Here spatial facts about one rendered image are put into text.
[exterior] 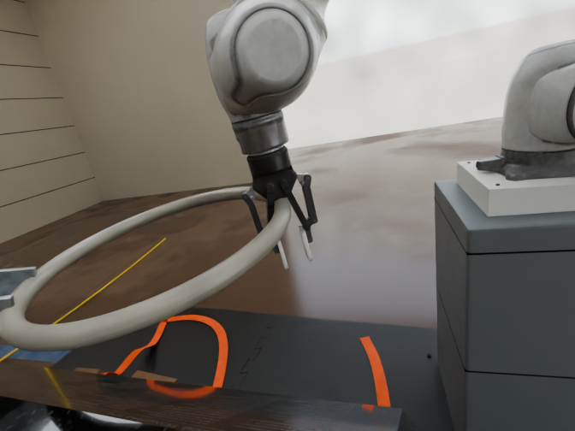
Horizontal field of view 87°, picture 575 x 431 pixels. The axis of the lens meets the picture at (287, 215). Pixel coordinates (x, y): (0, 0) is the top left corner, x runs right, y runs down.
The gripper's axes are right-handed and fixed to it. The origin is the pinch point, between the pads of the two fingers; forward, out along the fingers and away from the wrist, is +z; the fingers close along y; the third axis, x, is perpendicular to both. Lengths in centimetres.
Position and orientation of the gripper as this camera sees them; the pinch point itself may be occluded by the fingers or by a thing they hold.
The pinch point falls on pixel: (293, 248)
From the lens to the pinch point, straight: 61.9
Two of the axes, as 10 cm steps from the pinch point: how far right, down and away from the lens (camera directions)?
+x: 1.8, 3.2, -9.3
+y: -9.5, 3.0, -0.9
